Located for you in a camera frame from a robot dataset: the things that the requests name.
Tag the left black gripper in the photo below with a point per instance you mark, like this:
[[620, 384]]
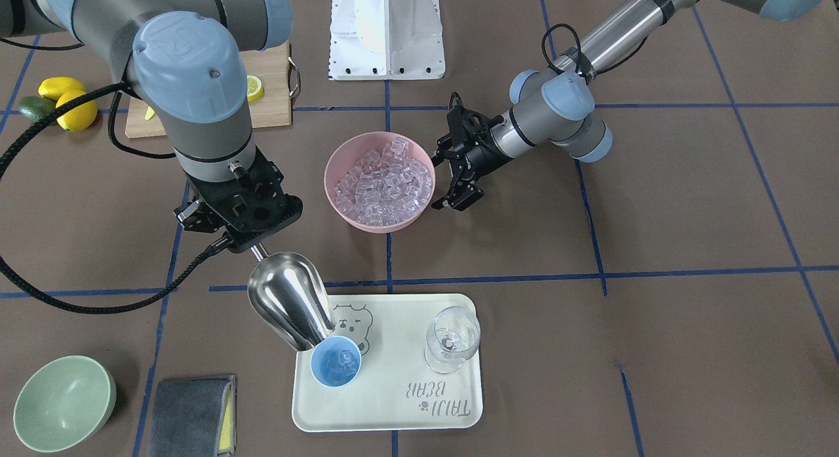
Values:
[[483, 153]]

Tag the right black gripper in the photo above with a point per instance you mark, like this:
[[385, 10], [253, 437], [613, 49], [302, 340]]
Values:
[[188, 216]]

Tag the steel ice scoop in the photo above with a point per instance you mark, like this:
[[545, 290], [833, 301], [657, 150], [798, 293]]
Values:
[[286, 290]]

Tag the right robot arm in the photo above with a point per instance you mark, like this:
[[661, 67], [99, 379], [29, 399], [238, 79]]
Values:
[[182, 57]]

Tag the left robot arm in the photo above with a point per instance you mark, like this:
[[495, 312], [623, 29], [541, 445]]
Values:
[[555, 104]]

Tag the clear plastic ice cubes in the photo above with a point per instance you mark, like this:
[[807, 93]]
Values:
[[383, 185]]

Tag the light blue cup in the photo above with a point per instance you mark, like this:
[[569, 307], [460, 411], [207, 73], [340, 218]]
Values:
[[336, 361]]

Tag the pink bowl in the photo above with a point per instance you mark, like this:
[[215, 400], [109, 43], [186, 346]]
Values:
[[380, 214]]

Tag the lemon half slice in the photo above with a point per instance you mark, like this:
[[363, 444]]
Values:
[[254, 88]]

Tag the wooden cutting board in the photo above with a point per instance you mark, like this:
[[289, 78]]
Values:
[[281, 85]]

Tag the clear wine glass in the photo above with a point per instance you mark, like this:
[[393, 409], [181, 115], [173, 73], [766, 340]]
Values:
[[452, 339]]

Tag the yellow lemon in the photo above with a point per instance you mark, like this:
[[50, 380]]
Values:
[[54, 87], [80, 118]]

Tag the cream bear tray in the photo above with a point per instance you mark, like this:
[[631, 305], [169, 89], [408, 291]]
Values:
[[395, 389]]

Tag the green lime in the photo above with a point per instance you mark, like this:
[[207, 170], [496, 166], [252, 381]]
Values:
[[35, 108]]

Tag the green bowl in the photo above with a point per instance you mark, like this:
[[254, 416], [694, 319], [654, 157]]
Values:
[[64, 403]]

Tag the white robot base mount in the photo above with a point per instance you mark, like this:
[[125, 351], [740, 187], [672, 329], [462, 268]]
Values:
[[378, 40]]

